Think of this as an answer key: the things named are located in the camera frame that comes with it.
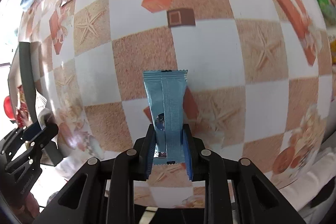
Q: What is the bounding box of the left hand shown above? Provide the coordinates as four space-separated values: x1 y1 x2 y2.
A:
13 193 39 223

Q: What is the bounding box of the red festive candy packet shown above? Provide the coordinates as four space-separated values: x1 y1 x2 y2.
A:
16 85 31 128

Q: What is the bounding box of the light blue wafer bar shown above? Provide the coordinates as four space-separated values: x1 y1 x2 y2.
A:
143 70 188 165

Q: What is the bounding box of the red plastic stool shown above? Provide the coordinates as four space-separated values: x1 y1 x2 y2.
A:
3 96 15 122

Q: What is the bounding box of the grey shallow cardboard box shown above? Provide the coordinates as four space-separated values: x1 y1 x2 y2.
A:
7 42 63 166

